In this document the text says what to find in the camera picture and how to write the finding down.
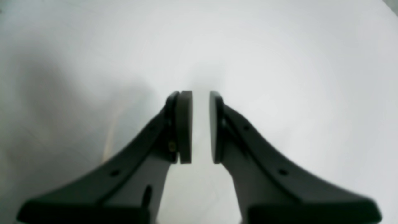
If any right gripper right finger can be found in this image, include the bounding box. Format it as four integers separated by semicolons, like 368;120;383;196
209;91;382;224

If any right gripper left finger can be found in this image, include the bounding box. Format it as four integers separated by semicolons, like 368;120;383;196
17;91;193;224

